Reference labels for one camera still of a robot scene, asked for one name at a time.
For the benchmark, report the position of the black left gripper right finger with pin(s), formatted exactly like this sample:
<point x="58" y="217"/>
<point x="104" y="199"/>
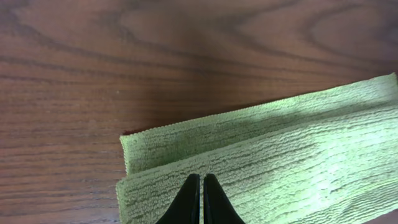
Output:
<point x="217" y="208"/>

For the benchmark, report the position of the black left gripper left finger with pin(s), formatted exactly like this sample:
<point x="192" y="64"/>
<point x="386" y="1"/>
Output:
<point x="185" y="208"/>

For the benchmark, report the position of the light green microfiber cloth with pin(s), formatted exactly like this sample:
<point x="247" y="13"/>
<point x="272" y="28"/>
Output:
<point x="323" y="157"/>

